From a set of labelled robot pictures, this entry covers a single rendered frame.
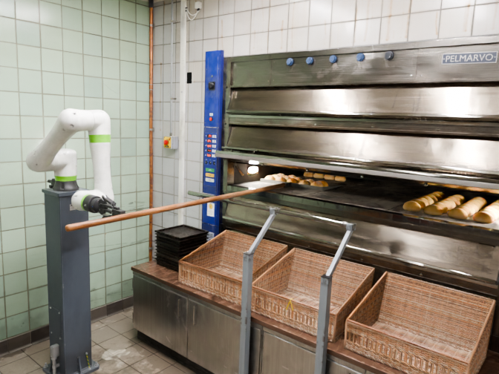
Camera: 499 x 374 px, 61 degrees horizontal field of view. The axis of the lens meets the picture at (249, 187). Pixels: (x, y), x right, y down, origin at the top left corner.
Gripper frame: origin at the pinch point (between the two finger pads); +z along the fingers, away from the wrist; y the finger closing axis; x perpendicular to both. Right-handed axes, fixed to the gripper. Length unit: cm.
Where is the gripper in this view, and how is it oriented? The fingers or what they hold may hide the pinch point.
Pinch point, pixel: (118, 211)
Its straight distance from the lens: 216.9
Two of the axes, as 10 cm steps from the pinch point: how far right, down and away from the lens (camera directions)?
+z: 7.7, 1.3, -6.3
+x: -6.4, 1.0, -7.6
